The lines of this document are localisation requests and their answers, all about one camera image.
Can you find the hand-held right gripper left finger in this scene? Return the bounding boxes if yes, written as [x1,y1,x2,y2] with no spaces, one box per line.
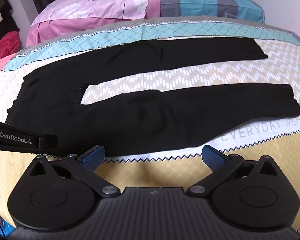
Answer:
[27,144,121,197]

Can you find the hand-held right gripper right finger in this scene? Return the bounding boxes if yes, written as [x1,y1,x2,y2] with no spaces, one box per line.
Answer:
[187,144,282,197]

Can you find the black pants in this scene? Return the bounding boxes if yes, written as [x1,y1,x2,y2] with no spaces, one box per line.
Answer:
[5,36,300,157]

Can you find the pink blanket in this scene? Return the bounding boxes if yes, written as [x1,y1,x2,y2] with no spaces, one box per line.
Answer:
[0,54,18,98]

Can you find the patterned beige teal bedsheet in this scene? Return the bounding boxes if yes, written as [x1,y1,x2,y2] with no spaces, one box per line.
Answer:
[0,16,300,233]

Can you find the stack of red clothes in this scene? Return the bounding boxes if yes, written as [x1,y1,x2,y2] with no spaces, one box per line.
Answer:
[0,31,22,59]

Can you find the pink floral quilt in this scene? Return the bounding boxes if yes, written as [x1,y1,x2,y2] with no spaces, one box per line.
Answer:
[26,0,162,47]

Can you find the blue grey striped quilt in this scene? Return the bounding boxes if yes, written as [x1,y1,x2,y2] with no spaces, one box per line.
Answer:
[155,0,265,25]

